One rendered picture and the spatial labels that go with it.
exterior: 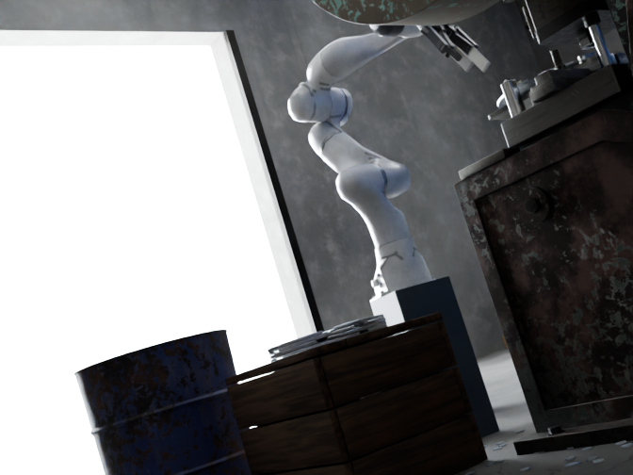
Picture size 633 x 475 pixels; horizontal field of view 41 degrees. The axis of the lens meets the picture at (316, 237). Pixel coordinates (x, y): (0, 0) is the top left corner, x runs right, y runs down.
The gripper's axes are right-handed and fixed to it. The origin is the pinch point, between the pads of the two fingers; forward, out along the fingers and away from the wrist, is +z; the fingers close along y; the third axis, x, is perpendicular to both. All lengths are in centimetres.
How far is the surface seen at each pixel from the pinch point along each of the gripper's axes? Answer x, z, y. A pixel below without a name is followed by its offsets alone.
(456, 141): -311, -289, -503
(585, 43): 22.2, 23.6, -0.1
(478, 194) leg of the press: -10.8, 35.4, 23.0
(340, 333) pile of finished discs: -43, 42, 53
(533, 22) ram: 19.7, 11.9, 4.7
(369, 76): -281, -357, -414
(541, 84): 17.5, 31.9, 22.0
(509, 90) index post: 8.9, 23.0, 16.1
